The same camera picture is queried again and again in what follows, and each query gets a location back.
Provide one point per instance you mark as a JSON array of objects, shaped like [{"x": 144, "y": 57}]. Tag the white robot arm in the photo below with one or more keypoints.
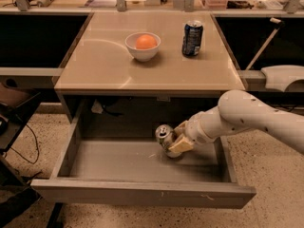
[{"x": 238, "y": 111}]

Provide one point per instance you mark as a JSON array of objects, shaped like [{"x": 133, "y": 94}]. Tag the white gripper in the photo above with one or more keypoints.
[{"x": 194, "y": 130}]

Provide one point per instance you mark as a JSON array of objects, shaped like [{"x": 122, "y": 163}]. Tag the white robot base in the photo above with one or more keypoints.
[{"x": 280, "y": 77}]

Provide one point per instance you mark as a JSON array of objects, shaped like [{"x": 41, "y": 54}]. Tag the orange fruit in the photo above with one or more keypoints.
[{"x": 146, "y": 41}]

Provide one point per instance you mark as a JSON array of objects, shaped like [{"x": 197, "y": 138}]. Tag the blue soda can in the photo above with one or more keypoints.
[{"x": 192, "y": 36}]

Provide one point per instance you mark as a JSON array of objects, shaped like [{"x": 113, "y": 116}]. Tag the white bowl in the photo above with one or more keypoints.
[{"x": 142, "y": 55}]

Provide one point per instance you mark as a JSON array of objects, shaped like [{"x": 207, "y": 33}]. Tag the green white 7up can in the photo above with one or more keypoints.
[{"x": 165, "y": 136}]

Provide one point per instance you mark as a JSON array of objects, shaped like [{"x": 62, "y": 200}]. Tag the white paper tag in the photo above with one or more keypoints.
[{"x": 97, "y": 107}]

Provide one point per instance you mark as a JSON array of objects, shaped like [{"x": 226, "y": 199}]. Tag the open grey top drawer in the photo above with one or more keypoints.
[{"x": 113, "y": 158}]

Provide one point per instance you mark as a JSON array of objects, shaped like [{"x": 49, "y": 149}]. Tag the white stick with black tip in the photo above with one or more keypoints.
[{"x": 278, "y": 25}]

